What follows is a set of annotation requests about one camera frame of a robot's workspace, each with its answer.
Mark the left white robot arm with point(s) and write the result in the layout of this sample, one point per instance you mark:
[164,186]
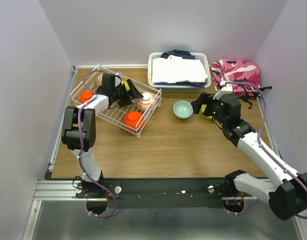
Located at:
[79,122]

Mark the aluminium table frame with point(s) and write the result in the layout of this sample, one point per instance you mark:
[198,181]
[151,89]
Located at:
[168,147]

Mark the orange bowl front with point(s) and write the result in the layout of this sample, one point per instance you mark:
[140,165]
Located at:
[133,121]

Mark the white bowl orange pattern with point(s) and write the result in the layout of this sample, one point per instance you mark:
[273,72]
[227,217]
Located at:
[146,101]

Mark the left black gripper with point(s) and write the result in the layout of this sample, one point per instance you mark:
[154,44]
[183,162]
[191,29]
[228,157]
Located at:
[131,94]

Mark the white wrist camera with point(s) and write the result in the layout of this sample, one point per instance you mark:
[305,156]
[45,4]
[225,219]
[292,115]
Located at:
[118,79]
[224,88]

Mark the pink camouflage garment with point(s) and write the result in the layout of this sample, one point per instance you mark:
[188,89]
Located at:
[239,71]

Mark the beige bowl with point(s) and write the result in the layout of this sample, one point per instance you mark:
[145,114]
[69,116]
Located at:
[99,80]

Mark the white folded cloth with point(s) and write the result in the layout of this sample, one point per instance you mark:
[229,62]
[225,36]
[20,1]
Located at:
[177,70]

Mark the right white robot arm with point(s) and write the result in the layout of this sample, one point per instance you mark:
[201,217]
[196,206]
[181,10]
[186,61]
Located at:
[286,190]

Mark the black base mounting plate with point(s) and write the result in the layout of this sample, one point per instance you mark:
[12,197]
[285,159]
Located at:
[154,193]

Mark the pale blue bowl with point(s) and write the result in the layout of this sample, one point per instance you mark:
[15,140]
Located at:
[182,109]

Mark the lime green bowl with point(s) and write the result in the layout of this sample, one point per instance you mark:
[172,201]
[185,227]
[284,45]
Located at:
[203,108]

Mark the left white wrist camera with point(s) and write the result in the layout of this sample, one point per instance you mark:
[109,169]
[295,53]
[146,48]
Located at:
[118,79]

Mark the dark blue clothes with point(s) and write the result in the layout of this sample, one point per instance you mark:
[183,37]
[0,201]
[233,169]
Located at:
[177,55]

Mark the white wire dish rack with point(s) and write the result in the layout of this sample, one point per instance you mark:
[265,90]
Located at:
[115,115]

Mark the orange bowl back left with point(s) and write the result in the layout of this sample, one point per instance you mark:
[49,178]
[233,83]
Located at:
[85,96]

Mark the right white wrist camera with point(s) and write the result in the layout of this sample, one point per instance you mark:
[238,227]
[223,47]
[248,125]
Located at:
[224,88]

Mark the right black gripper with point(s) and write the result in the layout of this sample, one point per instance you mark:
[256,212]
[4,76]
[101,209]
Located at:
[197,104]

